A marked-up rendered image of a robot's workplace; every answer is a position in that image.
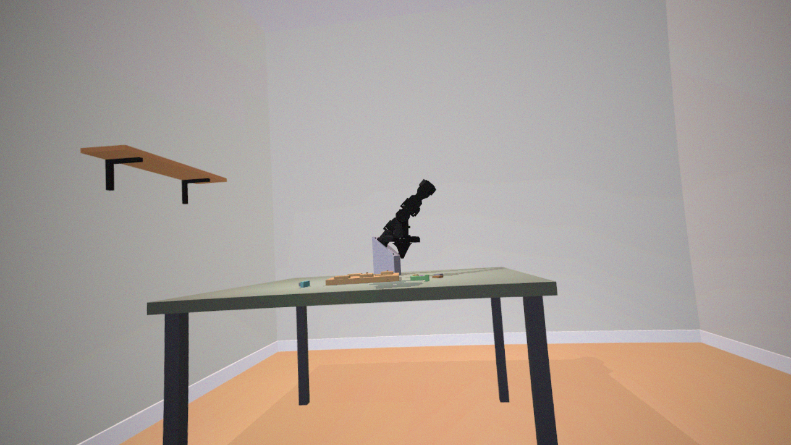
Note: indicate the orange square puzzle board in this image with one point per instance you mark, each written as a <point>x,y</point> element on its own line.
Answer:
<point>385,276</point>

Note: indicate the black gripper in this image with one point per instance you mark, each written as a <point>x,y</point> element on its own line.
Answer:
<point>405,241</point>

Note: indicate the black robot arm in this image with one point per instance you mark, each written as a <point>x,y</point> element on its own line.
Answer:
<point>411,206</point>

